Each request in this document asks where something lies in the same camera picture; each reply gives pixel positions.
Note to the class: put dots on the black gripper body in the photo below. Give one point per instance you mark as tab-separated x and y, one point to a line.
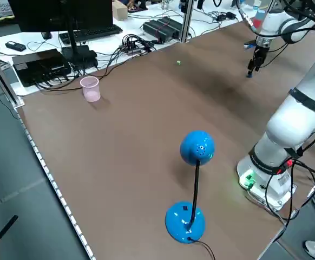
261	52

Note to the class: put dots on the black keyboard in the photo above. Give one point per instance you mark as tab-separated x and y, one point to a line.
92	31

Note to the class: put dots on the pink plastic cup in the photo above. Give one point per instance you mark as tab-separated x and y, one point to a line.
90	90

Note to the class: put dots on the aluminium profile rail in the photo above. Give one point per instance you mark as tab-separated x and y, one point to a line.
3	78

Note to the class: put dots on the light blue foam cube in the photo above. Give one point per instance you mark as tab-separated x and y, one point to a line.
261	12

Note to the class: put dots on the small black handheld device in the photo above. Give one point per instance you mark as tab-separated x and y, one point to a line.
15	46

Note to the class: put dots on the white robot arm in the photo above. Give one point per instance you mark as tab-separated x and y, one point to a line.
276	25
295	122

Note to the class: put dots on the black computer monitor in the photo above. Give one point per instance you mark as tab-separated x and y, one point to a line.
60	13

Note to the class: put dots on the black monitor stand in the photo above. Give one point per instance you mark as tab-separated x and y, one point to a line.
73	40

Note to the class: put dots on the black computer mouse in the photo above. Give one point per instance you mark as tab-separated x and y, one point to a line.
46	35

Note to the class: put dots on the black finned power supply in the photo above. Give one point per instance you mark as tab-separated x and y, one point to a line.
173	24
160	31

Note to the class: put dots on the blue desk lamp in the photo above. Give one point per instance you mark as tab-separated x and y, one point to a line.
196	149

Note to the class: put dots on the cardboard box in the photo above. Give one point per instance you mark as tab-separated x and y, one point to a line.
119	10

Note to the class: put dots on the black electronics box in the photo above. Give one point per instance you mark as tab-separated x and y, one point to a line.
41	65

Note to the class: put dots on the aluminium post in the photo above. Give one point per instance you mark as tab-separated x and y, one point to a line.
187	19

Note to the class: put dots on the red foam cube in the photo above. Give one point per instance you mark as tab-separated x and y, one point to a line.
257	22

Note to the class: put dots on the green magnetic cube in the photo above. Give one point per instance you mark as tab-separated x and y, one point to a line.
178	62

